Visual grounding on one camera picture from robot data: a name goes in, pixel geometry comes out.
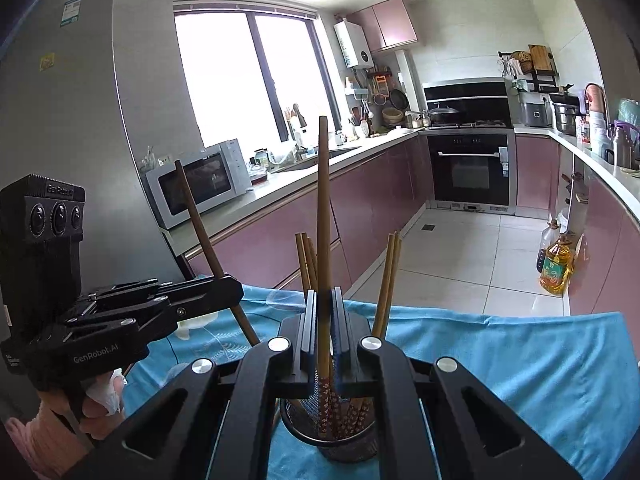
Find kitchen window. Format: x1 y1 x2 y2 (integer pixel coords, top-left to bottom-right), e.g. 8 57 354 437
173 4 346 153

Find pink base cabinets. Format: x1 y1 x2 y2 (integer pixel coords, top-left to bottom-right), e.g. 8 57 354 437
187 132 640 321

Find wok with lid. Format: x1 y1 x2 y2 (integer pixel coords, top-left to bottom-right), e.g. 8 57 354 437
425 102 461 126

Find white kitchen countertop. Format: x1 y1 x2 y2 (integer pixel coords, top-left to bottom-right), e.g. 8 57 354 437
162 125 640 261

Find black range hood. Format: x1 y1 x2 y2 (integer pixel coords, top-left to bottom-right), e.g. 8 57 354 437
422 77 513 128

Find yellow cooking oil bottle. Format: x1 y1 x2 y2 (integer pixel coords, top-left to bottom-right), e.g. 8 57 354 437
539 234 573 296

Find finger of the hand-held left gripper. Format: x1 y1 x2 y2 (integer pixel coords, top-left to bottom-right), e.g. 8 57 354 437
75 279 214 312
56 274 245 334

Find white wall water heater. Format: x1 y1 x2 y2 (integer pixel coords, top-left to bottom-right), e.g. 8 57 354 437
334 19 375 70

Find person's left hand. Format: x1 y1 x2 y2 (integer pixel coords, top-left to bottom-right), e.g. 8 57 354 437
77 367 127 438

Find purple lidded water jug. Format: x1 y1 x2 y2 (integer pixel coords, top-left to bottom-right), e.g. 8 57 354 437
611 119 640 171

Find grey refrigerator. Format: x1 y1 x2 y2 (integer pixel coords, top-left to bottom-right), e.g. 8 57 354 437
0 0 201 311

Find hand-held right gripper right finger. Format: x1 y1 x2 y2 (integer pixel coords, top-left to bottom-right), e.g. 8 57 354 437
332 286 583 480

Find blue floral tablecloth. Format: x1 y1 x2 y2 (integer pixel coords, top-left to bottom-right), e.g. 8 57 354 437
120 275 633 480

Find black mesh utensil holder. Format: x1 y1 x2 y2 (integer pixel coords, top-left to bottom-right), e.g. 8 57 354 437
277 395 381 463

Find clear plastic jug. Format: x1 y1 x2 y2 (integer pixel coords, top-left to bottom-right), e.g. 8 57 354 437
536 225 558 273

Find rose gold thermos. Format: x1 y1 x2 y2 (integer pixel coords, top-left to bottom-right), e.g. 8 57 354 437
584 83 608 126

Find white tissue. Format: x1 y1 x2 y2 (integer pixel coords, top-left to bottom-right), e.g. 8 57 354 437
92 370 124 414

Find person's left forearm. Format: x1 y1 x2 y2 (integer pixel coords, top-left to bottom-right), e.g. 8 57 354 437
2 400 83 478

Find silver rice cooker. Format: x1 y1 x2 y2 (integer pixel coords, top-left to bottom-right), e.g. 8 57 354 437
517 90 553 128

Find stainless steel pot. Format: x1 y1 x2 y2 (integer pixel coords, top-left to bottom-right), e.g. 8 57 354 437
550 101 581 136

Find black built-in oven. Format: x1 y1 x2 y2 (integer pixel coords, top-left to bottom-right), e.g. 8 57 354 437
425 129 517 216

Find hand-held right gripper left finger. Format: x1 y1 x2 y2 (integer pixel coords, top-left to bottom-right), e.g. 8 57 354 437
65 287 318 480

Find white microwave oven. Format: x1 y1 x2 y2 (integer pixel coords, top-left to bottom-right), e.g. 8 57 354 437
140 138 253 231

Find wall rack with cutting board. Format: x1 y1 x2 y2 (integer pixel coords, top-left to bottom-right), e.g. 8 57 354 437
499 45 558 92

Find pink upper cabinet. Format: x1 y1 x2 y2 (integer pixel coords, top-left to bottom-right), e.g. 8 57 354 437
347 0 418 53

